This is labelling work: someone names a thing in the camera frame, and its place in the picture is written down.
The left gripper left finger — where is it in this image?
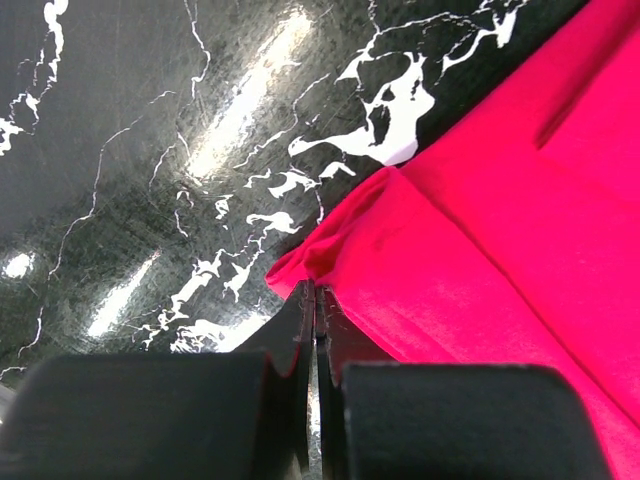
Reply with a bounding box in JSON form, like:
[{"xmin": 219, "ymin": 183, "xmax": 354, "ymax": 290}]
[{"xmin": 1, "ymin": 281, "xmax": 316, "ymax": 479}]

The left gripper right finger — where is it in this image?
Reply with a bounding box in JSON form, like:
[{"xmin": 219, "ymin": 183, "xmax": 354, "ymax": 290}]
[{"xmin": 315, "ymin": 288, "xmax": 613, "ymax": 479}]

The red polo shirt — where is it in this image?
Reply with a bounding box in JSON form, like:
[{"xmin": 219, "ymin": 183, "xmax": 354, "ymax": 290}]
[{"xmin": 266, "ymin": 1, "xmax": 639, "ymax": 479}]

